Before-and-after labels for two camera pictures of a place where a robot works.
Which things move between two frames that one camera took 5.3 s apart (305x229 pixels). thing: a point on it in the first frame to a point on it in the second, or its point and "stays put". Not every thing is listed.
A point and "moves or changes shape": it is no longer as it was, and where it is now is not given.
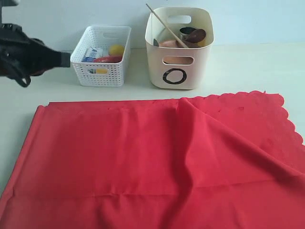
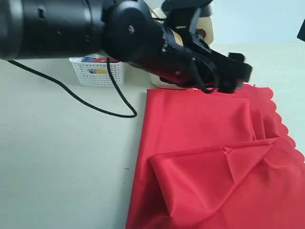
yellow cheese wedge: x=101 y=71 stays put
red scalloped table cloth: x=229 y=160 moves or changes shape
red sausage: x=116 y=59 stays put
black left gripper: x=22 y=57 to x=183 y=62
